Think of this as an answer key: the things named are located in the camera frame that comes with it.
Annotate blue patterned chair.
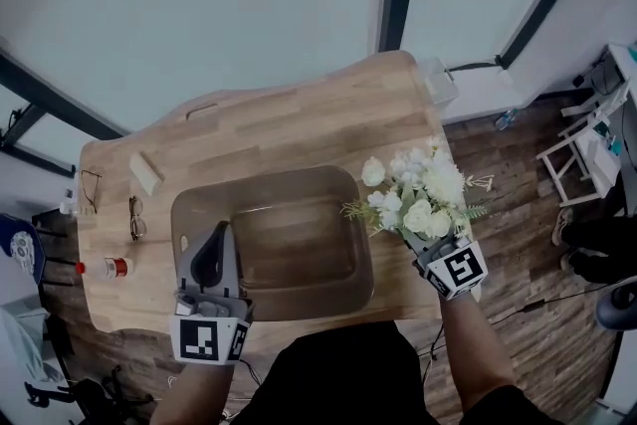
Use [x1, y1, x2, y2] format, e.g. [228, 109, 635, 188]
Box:
[0, 212, 47, 286]

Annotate clear water bottle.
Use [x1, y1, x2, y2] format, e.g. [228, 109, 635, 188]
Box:
[494, 109, 520, 131]

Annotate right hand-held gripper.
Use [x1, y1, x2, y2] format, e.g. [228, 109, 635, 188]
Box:
[399, 229, 489, 303]

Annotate black cable on floor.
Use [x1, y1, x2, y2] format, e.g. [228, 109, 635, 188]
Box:
[490, 282, 623, 325]

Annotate small wooden block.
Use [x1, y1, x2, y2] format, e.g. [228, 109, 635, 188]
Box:
[128, 150, 167, 196]

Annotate white desk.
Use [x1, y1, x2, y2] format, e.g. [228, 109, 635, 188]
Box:
[605, 42, 637, 89]

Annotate white folding stool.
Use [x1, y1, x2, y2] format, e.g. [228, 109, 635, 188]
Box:
[535, 82, 634, 210]

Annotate white artificial flowers bouquet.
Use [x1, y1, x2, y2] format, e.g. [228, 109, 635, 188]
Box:
[339, 135, 497, 246]

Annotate black tripod stand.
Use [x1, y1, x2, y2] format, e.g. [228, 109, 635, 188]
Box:
[23, 364, 155, 420]

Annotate person's left forearm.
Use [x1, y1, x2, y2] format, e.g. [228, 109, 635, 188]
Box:
[147, 359, 236, 425]

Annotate transparent brown plastic basket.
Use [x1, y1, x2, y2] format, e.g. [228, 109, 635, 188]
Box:
[169, 164, 376, 322]

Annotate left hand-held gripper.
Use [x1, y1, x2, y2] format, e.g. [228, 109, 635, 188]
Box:
[168, 219, 256, 367]

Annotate person's black clothing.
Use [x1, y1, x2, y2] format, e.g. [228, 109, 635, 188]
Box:
[237, 319, 566, 425]

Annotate clear bottle with red cap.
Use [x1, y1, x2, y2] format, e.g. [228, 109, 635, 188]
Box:
[74, 256, 135, 283]

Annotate dark office chair base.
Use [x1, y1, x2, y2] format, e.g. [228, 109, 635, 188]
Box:
[594, 275, 637, 332]

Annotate person's right forearm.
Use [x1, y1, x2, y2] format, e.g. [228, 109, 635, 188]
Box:
[439, 294, 517, 414]

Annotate dark thick-frame glasses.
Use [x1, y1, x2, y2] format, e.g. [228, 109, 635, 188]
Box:
[127, 195, 148, 243]

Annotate black thin-frame glasses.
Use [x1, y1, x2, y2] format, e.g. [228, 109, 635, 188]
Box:
[79, 168, 104, 216]

